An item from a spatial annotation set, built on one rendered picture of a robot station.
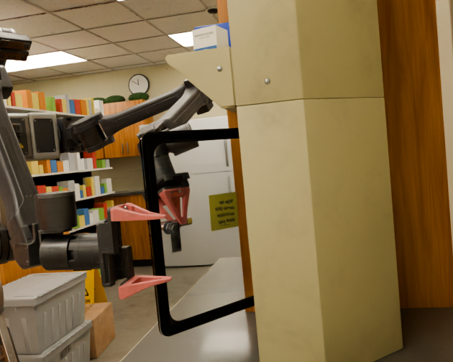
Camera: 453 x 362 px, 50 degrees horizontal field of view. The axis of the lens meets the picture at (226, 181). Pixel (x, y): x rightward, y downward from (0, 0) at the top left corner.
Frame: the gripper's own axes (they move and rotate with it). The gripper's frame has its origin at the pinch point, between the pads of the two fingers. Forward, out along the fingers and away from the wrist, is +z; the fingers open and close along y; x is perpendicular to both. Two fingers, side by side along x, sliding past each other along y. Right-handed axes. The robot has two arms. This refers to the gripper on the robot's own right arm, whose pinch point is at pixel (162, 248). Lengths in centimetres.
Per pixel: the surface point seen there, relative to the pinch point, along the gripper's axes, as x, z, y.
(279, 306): 8.9, 16.2, -12.4
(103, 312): 254, -144, -97
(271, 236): 9.0, 15.8, -0.6
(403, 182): 46, 42, 4
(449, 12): 48, 54, 41
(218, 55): 9.2, 9.2, 30.0
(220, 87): 9.2, 9.2, 24.8
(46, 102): 365, -241, 76
